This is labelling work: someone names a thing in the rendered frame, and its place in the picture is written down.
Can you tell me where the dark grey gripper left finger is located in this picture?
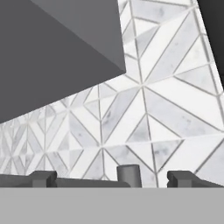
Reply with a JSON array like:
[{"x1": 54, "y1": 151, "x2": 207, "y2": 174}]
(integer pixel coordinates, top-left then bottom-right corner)
[{"x1": 0, "y1": 170, "x2": 58, "y2": 188}]

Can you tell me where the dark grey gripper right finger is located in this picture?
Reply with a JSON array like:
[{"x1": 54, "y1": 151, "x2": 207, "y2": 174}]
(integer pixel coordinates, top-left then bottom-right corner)
[{"x1": 166, "y1": 170, "x2": 224, "y2": 188}]

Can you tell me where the black tall cupboard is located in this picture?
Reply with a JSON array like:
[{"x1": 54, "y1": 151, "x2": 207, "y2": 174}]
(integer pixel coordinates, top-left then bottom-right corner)
[{"x1": 197, "y1": 0, "x2": 224, "y2": 89}]

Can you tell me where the dark grey wall cupboard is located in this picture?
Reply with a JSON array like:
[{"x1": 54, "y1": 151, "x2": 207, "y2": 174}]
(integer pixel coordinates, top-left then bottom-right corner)
[{"x1": 0, "y1": 0, "x2": 127, "y2": 125}]

